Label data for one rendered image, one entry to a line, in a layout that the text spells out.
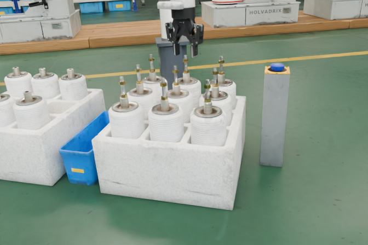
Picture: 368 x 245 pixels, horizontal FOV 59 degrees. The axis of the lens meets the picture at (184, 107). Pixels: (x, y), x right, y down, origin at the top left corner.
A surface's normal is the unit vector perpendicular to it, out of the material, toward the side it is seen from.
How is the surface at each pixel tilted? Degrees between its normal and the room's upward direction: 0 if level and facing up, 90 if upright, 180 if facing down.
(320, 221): 0
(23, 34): 90
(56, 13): 90
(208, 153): 90
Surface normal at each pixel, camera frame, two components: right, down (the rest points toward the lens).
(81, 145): 0.96, 0.03
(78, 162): -0.25, 0.42
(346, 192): -0.04, -0.92
